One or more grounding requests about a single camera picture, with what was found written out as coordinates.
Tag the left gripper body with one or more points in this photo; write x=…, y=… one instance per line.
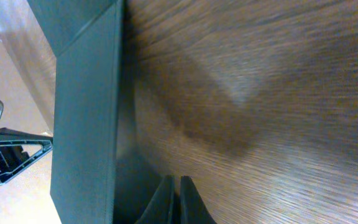
x=19, y=150

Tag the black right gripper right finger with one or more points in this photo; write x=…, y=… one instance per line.
x=193, y=209

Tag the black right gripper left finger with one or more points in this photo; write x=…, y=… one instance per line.
x=160, y=207

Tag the black box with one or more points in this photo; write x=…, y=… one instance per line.
x=86, y=38

